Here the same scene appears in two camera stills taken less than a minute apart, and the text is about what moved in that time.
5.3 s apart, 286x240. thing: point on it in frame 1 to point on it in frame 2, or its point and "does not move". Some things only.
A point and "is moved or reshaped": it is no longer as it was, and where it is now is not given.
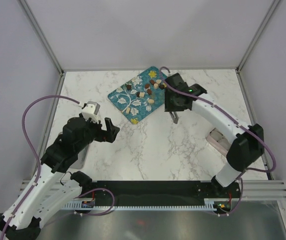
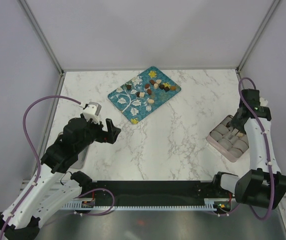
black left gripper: [108, 135] does not move
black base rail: [156, 192] does not move
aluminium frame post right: [237, 69] does not move
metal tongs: [175, 119] is moved or reshaped
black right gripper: [168, 106] to [235, 124]
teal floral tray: [141, 96] does not move
